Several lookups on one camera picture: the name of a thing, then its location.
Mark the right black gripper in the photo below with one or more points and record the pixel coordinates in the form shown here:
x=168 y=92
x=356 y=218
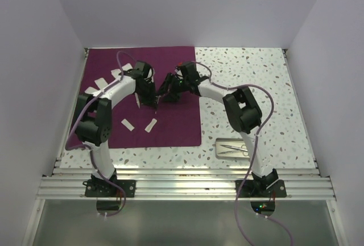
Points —
x=174 y=96

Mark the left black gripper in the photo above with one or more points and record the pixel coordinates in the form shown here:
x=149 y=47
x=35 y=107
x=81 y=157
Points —
x=150 y=100

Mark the steel scissors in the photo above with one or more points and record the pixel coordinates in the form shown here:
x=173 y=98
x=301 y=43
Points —
x=234 y=147
x=233 y=151

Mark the steel forceps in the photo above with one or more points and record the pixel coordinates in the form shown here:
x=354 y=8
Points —
x=159 y=98

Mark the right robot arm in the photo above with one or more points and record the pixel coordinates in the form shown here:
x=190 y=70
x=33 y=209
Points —
x=242 y=110

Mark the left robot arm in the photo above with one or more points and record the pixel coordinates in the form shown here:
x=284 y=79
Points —
x=93 y=119

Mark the white strip right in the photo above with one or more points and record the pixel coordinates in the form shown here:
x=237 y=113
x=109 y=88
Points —
x=150 y=126

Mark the white strip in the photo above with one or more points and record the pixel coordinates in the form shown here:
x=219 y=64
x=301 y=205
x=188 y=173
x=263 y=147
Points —
x=127 y=124
x=150 y=126

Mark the white strip left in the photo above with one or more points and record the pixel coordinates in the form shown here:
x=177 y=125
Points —
x=127 y=124

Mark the purple cloth mat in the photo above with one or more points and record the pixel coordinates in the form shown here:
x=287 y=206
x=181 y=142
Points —
x=178 y=124

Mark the white gauze pad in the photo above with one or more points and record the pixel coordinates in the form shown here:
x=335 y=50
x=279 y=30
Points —
x=101 y=83
x=127 y=67
x=90 y=90
x=116 y=73

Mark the white gauze pad far left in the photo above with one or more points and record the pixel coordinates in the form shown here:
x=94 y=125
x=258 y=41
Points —
x=90 y=90

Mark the metal tray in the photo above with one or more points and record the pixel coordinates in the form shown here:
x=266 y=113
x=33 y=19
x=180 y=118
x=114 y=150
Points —
x=227 y=149

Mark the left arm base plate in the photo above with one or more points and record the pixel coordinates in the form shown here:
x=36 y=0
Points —
x=102 y=189

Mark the aluminium rail frame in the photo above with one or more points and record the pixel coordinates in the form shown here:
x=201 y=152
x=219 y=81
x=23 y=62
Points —
x=187 y=184

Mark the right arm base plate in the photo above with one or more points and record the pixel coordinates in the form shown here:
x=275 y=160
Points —
x=249 y=190

